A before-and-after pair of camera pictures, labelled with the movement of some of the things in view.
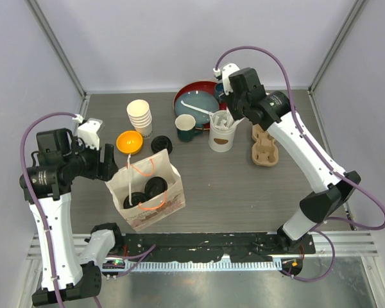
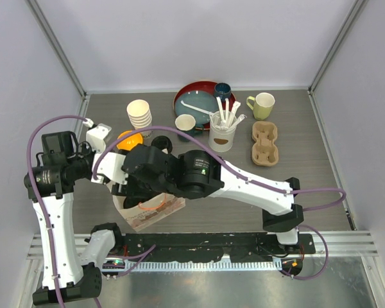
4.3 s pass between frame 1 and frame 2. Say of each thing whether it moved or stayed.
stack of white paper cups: stayed
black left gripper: stayed
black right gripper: moved
